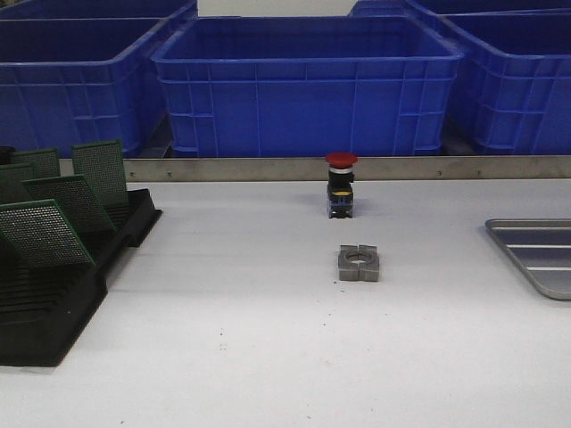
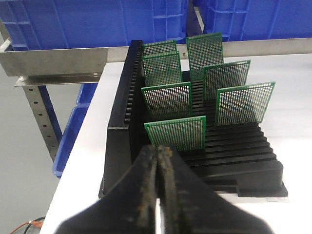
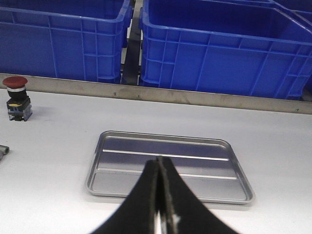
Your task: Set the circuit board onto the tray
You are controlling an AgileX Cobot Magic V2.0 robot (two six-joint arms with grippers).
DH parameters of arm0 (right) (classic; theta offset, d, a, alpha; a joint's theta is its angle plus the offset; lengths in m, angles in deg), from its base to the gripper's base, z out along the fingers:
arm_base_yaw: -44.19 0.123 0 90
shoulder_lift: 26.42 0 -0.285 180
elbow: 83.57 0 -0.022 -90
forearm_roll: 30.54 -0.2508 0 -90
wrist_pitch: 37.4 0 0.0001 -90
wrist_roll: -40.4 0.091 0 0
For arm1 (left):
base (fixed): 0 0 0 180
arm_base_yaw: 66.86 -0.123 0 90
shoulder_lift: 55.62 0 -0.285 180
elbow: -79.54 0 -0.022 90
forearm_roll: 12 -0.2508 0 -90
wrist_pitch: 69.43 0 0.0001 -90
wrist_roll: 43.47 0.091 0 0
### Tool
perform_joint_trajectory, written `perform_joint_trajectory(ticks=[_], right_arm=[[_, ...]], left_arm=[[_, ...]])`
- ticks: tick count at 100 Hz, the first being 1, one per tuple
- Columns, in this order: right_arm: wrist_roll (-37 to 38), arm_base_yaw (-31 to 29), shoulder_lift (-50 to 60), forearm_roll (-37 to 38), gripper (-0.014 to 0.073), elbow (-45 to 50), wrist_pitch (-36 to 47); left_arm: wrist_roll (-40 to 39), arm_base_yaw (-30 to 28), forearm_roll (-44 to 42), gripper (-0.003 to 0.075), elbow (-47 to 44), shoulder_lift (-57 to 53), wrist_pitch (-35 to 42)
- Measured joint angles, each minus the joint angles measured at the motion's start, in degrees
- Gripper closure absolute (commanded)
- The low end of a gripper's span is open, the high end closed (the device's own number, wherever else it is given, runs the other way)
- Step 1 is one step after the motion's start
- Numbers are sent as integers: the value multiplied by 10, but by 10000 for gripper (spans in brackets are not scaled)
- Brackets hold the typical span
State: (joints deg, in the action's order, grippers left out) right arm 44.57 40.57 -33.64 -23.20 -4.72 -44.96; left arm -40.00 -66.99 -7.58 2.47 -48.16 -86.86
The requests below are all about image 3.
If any blue plastic crate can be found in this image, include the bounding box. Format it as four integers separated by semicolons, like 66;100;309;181
140;0;312;99
0;0;133;83
273;0;312;91

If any silver metal tray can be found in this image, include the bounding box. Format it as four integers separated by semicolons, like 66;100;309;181
86;131;255;205

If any blue plastic crate far right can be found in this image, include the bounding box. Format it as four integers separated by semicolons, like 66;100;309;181
273;0;312;91

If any grey metal clamp block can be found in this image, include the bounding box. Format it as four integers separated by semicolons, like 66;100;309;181
0;145;10;160

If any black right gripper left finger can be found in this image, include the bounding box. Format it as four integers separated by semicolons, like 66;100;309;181
93;160;159;234

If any red emergency stop button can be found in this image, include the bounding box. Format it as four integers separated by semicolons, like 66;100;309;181
2;76;32;121

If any blue plastic crate centre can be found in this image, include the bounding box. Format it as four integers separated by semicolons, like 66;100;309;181
0;0;133;83

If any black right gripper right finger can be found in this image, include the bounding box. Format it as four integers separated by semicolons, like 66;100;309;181
158;157;237;234

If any metal table edge rail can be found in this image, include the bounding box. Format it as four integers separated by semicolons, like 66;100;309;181
0;73;312;115

